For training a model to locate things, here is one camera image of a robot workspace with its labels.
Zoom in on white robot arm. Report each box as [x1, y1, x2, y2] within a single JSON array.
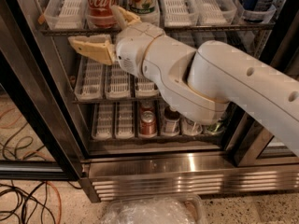
[[68, 6, 299, 156]]

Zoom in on green can bottom shelf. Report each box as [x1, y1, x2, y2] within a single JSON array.
[[205, 120, 225, 135]]

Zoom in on white 7up can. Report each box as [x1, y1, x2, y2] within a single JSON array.
[[127, 0, 159, 16]]

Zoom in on clear water bottle bottom shelf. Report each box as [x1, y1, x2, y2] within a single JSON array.
[[181, 118, 203, 136]]

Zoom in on red can bottom rear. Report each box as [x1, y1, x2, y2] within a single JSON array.
[[139, 101, 155, 113]]

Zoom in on red can bottom front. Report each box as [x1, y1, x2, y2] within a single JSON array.
[[139, 111, 157, 137]]

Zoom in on orange floor cable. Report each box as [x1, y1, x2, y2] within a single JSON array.
[[0, 105, 64, 224]]

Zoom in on clear plastic bin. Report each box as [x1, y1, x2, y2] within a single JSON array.
[[100, 194, 208, 224]]

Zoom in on black floor cables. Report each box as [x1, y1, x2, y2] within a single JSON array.
[[0, 121, 83, 224]]

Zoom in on dark brown drink bottle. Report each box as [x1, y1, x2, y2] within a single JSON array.
[[162, 106, 180, 136]]

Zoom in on red Coca-Cola can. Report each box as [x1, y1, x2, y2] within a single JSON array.
[[87, 0, 118, 28]]

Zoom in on stainless steel fridge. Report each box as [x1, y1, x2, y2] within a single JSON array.
[[0, 0, 299, 202]]

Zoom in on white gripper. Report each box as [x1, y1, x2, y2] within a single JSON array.
[[68, 5, 164, 77]]

